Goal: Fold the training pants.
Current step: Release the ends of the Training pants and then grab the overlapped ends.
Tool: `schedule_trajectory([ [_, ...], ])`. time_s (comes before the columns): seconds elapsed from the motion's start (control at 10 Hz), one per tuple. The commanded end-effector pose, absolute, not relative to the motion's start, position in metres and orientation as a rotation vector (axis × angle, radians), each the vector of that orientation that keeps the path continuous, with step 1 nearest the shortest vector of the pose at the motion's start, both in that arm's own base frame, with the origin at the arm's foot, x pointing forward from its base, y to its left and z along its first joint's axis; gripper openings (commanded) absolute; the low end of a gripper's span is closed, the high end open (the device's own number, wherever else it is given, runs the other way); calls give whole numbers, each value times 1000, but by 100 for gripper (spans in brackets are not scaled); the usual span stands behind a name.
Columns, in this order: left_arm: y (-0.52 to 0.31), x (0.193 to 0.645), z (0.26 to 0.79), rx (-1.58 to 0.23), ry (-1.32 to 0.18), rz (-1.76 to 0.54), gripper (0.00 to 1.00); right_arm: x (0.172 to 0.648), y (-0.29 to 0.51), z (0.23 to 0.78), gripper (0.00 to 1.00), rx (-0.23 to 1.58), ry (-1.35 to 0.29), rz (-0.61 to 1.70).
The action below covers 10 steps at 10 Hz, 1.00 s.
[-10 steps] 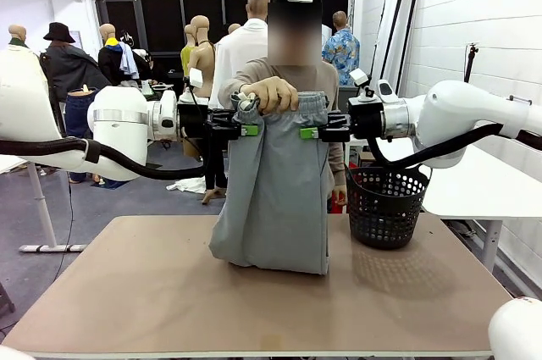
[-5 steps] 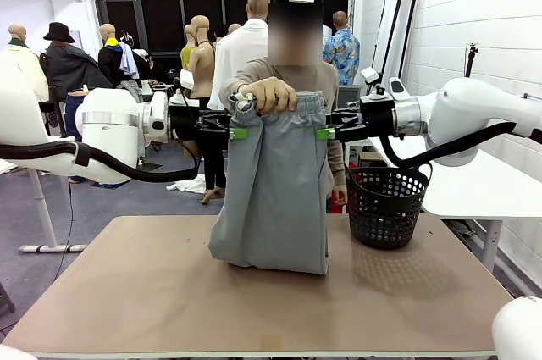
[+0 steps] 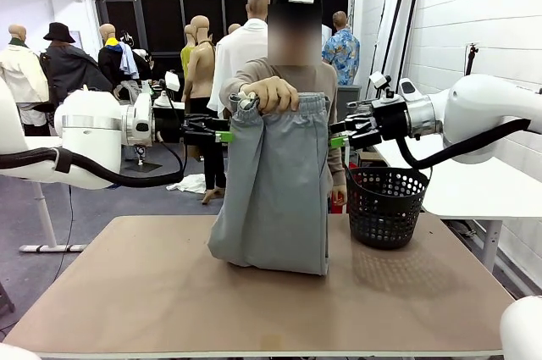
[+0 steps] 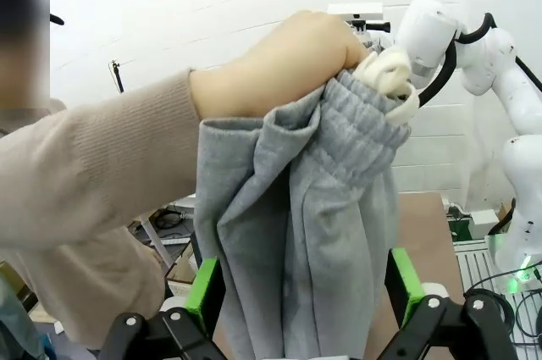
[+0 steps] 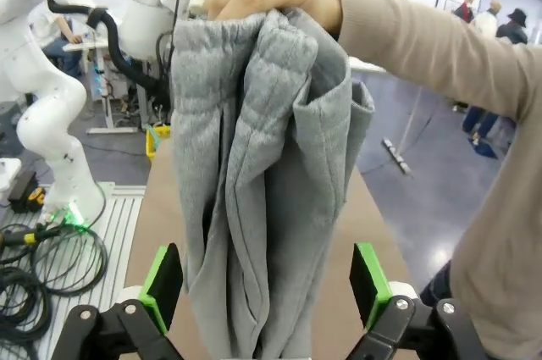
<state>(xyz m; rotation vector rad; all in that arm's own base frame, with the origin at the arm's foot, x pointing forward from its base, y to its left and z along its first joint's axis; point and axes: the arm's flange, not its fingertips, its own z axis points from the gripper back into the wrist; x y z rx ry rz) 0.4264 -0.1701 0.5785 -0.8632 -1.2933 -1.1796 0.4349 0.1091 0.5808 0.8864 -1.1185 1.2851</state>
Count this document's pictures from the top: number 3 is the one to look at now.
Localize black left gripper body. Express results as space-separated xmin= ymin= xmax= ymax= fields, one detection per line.
xmin=152 ymin=106 xmax=200 ymax=145

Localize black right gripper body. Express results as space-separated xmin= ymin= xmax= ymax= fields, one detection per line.
xmin=370 ymin=95 xmax=411 ymax=141

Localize grey training pants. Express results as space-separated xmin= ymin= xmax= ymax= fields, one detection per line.
xmin=207 ymin=92 xmax=332 ymax=277

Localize black perforated plastic basket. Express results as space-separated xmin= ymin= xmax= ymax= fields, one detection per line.
xmin=345 ymin=166 xmax=431 ymax=250

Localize person's left forearm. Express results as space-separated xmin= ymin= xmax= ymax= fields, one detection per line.
xmin=328 ymin=143 xmax=347 ymax=194

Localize person's right forearm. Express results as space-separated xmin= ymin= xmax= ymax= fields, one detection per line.
xmin=222 ymin=58 xmax=276 ymax=98

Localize person's right hand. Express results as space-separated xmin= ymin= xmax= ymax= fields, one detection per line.
xmin=241 ymin=75 xmax=300 ymax=114

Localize grey storage bin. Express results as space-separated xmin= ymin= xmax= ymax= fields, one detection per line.
xmin=336 ymin=84 xmax=363 ymax=102

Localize mannequin grey jacket jeans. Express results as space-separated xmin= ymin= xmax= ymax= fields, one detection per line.
xmin=113 ymin=79 xmax=143 ymax=103

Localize bare mannequin black trousers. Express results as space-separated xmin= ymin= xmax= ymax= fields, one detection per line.
xmin=180 ymin=15 xmax=226 ymax=205

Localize white cloth on floor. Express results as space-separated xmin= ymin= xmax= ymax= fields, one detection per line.
xmin=165 ymin=173 xmax=208 ymax=195

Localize person with face mask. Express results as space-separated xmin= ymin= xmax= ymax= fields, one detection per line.
xmin=133 ymin=48 xmax=154 ymax=80

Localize person in tan sweater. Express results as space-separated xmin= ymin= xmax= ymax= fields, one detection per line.
xmin=222 ymin=0 xmax=349 ymax=208

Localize mannequin with blue floral shirt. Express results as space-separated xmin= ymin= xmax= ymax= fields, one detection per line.
xmin=321 ymin=10 xmax=362 ymax=86

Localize mannequin with yellow top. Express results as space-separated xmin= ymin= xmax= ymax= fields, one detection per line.
xmin=180 ymin=24 xmax=198 ymax=81

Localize mannequin with white shirt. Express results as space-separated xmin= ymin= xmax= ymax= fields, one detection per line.
xmin=207 ymin=0 xmax=271 ymax=119

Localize black framed white panels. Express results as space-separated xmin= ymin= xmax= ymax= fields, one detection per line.
xmin=366 ymin=0 xmax=423 ymax=101

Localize mannequin black jacket yellow collar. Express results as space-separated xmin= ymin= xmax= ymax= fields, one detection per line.
xmin=97 ymin=23 xmax=141 ymax=94

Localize black tripod stand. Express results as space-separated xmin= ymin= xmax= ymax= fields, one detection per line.
xmin=463 ymin=42 xmax=481 ymax=78

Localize white side table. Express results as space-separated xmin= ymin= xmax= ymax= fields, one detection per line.
xmin=372 ymin=139 xmax=542 ymax=273

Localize mannequin black hat dark coat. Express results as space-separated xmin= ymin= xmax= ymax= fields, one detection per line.
xmin=39 ymin=21 xmax=114 ymax=114

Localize mannequin with white jacket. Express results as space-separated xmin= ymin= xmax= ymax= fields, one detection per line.
xmin=0 ymin=24 xmax=50 ymax=126

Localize white table leg stand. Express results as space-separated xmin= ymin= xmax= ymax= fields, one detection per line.
xmin=19 ymin=181 xmax=88 ymax=253

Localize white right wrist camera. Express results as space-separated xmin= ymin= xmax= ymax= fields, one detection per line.
xmin=368 ymin=71 xmax=393 ymax=91

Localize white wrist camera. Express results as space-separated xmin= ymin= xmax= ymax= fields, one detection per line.
xmin=163 ymin=70 xmax=181 ymax=92
xmin=368 ymin=71 xmax=393 ymax=91

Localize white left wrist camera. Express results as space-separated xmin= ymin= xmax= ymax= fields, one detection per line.
xmin=163 ymin=70 xmax=181 ymax=92

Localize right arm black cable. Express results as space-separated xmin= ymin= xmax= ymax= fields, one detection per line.
xmin=395 ymin=118 xmax=533 ymax=171

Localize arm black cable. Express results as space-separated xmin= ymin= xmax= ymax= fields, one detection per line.
xmin=395 ymin=118 xmax=533 ymax=171
xmin=0 ymin=97 xmax=187 ymax=188

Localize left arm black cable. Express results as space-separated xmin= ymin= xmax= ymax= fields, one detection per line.
xmin=0 ymin=97 xmax=187 ymax=188

